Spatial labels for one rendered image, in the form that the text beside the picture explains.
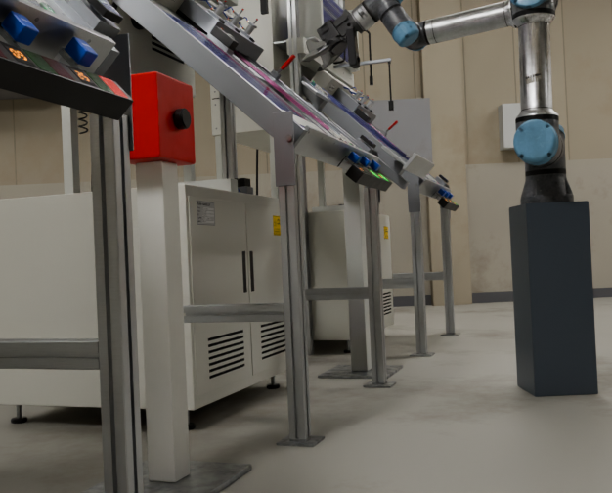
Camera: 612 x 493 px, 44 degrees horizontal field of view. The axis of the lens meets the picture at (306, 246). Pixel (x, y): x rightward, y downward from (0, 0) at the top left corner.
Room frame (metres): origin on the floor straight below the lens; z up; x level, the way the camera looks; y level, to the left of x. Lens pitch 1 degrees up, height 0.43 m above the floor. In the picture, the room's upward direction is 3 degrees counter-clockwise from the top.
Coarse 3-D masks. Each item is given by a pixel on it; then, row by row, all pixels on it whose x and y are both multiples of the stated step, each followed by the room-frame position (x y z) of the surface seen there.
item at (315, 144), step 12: (312, 132) 1.79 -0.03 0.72; (300, 144) 1.78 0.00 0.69; (312, 144) 1.84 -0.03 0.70; (324, 144) 1.91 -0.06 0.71; (336, 144) 1.98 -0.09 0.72; (348, 144) 2.06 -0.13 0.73; (312, 156) 1.90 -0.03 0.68; (324, 156) 1.97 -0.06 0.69; (336, 156) 2.04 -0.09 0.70; (360, 156) 2.21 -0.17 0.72; (372, 156) 2.31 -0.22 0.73; (348, 168) 2.20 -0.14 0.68
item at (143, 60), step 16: (128, 16) 2.24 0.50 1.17; (128, 32) 2.23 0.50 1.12; (144, 32) 2.32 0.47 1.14; (144, 48) 2.31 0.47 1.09; (160, 48) 2.41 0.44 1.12; (144, 64) 2.31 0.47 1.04; (160, 64) 2.40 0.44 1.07; (176, 64) 2.50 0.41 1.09; (192, 80) 2.60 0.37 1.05; (64, 112) 1.98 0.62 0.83; (64, 128) 1.98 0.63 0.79; (64, 144) 1.98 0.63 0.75; (64, 160) 1.98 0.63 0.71; (64, 176) 1.98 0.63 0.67; (192, 176) 2.59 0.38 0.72
